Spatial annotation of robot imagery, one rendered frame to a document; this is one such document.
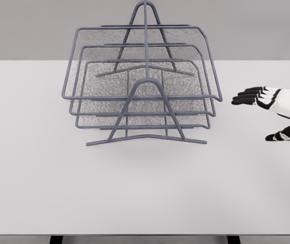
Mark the medium grey mesh folder tray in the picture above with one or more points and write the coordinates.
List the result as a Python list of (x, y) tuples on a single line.
[(96, 105)]

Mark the small grey mesh folder tray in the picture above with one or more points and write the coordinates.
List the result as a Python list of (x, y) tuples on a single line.
[(96, 120)]

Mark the large grey mesh folder tray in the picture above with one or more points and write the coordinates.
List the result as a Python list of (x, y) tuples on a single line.
[(94, 38)]

